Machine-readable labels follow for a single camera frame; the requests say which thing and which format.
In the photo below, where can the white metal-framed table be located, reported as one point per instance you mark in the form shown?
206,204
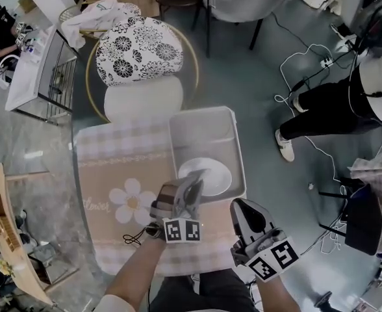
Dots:
28,73

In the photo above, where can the yellow flowers in white vase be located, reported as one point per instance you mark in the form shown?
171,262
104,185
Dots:
6,266

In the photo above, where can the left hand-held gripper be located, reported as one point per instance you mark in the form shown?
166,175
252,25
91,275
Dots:
183,229

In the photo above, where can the person's right forearm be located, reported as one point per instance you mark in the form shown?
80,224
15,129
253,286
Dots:
275,296

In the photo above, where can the person's white shirt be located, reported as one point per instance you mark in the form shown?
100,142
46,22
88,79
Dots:
119,304

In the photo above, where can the light wooden table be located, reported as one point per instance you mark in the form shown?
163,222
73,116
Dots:
19,239

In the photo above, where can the gold-framed chair with white seat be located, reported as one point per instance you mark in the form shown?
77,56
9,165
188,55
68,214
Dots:
142,102

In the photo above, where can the black and white floral cushion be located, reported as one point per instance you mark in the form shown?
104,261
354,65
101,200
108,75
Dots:
139,50

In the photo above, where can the person's left forearm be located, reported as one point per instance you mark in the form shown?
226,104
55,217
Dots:
135,268

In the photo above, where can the person's left hand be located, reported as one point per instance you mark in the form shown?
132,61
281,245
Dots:
165,203

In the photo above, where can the white rectangular tray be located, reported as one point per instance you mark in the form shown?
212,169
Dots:
204,128

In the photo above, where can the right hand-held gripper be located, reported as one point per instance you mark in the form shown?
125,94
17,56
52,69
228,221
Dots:
269,258

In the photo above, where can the white power strip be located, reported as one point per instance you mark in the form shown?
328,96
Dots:
326,62

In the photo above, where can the grey padded chair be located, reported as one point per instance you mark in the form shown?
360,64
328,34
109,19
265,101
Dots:
239,2

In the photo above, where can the white cloth heap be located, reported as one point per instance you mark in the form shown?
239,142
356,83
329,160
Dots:
90,21

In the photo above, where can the person's dark trousers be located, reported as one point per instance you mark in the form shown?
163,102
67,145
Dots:
210,294

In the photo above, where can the white round plate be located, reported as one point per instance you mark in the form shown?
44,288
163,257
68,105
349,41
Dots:
218,179

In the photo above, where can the black chair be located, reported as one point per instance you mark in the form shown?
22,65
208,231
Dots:
363,219

